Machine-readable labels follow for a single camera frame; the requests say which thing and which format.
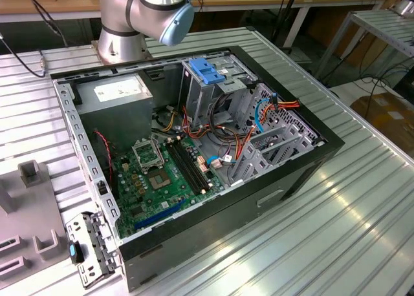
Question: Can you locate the silver drive cage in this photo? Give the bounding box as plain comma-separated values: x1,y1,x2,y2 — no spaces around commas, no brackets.
179,55,258,132

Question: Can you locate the flat cardboard box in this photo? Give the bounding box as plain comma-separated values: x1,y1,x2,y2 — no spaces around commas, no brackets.
350,94,414,145

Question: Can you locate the grey power supply unit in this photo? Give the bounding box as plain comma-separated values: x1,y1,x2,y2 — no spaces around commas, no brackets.
73,72,154,154

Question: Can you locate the yellow black wire bundle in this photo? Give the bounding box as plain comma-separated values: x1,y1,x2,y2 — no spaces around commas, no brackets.
160,110,179,132

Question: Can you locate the black RAM slot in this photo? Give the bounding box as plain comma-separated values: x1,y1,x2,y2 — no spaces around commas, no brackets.
169,141,206,193
179,138,213,187
166,142,203,195
174,140,209,190

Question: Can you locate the silver disk bay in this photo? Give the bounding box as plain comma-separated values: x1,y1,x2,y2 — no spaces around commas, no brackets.
226,82,326,189

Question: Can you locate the grey parts rack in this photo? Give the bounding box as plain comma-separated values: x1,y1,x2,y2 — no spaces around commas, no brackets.
0,159,71,279

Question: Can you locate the black open PC case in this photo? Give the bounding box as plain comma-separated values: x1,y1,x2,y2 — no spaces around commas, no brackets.
50,45,345,293

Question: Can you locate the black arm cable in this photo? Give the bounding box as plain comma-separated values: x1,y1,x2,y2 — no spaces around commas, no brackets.
0,0,69,79

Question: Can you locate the blue plastic cage latch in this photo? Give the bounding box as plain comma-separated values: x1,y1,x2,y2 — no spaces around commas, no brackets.
189,58,226,86

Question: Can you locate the silver socket cover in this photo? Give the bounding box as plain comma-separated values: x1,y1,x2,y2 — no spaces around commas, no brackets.
130,138,164,173

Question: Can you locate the blue data wire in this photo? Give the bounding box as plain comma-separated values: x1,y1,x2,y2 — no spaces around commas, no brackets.
206,155,234,169
254,94,278,134

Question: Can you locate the silver card retention bracket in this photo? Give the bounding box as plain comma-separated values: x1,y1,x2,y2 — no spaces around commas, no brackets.
64,211,123,290

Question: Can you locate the metal slat side table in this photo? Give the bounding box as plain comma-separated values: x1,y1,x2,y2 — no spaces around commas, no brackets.
315,10,414,80

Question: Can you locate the CPU socket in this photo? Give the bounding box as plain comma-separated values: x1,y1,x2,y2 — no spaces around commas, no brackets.
147,168,174,192

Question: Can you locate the green motherboard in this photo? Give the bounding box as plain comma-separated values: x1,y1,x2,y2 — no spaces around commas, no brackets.
111,136,227,240

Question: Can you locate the blue expansion slot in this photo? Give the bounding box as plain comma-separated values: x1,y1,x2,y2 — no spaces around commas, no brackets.
133,198,188,231

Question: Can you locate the red black twisted wire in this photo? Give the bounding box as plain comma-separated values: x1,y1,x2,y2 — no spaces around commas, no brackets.
93,130,114,185

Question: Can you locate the coloured power wire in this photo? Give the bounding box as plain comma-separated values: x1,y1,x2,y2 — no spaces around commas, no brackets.
237,98,301,163

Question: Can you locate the orange red wire bundle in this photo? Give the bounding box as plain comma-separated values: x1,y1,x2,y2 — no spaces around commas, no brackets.
180,105,211,140

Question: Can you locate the black tool with blue ring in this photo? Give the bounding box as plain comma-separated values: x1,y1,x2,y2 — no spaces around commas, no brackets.
67,240,85,265

